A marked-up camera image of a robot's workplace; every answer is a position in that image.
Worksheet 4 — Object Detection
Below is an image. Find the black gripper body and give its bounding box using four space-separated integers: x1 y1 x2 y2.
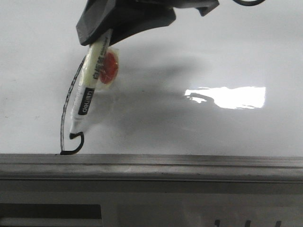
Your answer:
114 0 219 16

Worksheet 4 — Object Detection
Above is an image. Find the black cable loop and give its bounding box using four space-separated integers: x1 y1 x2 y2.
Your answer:
232 0 267 7

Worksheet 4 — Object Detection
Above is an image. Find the white whiteboard with metal frame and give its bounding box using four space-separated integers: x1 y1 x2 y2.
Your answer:
0 0 303 182

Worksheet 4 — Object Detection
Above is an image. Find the white black whiteboard marker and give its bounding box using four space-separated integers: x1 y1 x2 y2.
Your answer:
70 29 119 139

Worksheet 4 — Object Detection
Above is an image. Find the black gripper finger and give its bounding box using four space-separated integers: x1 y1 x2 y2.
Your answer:
76 0 118 45
109 6 176 46

